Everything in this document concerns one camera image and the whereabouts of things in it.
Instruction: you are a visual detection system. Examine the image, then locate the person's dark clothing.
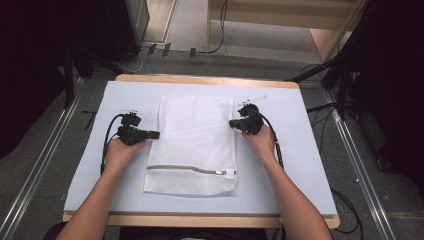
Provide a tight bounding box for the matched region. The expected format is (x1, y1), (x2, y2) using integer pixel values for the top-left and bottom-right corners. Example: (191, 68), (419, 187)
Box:
(43, 221), (301, 240)

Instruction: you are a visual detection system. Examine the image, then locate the metal floor rail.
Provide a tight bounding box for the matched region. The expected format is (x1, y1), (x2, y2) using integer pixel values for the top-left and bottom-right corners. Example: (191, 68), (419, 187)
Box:
(323, 89), (398, 240)
(0, 77), (85, 240)

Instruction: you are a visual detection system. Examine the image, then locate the black stand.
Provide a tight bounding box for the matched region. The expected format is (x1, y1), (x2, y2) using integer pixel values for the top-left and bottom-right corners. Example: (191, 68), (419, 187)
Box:
(283, 54), (359, 122)
(61, 46), (126, 110)

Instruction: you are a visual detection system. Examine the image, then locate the person's left hand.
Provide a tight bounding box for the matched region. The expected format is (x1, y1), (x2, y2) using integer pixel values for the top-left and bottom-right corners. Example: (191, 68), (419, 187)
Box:
(104, 136), (148, 174)

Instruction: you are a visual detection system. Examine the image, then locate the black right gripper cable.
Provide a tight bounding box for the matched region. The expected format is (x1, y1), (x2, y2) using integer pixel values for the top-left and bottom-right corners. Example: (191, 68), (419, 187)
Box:
(258, 111), (285, 170)

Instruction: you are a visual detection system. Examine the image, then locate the person's right hand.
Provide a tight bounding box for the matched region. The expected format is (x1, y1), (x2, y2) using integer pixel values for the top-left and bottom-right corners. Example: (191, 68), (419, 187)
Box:
(241, 123), (280, 165)

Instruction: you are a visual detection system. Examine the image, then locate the white mesh laundry bag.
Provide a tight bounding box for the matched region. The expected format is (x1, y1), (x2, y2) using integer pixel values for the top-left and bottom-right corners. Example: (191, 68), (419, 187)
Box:
(143, 95), (239, 198)

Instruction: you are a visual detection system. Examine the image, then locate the wooden table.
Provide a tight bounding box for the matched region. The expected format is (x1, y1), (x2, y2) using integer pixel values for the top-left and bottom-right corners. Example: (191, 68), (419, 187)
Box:
(62, 73), (341, 230)

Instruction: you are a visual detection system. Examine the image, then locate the black hanging cable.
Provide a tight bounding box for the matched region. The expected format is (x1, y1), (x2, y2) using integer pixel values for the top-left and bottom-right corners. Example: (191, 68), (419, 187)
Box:
(194, 0), (229, 55)

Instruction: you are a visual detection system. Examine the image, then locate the white floor cable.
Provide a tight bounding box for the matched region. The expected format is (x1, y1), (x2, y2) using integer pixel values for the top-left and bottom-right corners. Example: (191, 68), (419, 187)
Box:
(118, 46), (149, 74)

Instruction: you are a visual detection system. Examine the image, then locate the light blue table mat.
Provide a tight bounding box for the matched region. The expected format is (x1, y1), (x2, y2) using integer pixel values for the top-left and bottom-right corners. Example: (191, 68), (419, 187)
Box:
(63, 80), (338, 216)

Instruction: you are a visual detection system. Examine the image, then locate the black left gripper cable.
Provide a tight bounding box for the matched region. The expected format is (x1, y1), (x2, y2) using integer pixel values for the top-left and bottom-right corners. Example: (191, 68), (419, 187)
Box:
(100, 113), (126, 176)

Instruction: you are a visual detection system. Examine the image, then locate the light wooden furniture frame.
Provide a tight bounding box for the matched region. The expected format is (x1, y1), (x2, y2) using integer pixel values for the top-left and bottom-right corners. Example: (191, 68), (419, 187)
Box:
(206, 0), (368, 63)

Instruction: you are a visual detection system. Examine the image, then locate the black curtain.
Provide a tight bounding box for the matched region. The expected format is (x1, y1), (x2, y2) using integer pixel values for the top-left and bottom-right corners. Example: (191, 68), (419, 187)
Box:
(0, 0), (143, 160)
(333, 0), (424, 199)

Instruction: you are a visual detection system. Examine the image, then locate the black floor cable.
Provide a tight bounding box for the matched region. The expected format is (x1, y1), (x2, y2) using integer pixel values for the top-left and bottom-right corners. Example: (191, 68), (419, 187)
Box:
(330, 188), (364, 235)

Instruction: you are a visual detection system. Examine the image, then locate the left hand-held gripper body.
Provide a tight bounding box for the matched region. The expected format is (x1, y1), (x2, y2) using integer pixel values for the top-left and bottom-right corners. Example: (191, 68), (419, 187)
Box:
(116, 108), (148, 146)

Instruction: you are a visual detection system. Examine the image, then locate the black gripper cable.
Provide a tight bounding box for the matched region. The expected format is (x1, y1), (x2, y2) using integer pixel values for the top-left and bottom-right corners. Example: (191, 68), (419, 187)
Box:
(258, 111), (285, 170)
(100, 113), (126, 176)

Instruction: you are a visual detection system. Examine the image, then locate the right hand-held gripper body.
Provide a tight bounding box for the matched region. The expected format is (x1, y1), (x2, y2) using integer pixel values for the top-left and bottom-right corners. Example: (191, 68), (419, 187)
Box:
(237, 95), (268, 136)

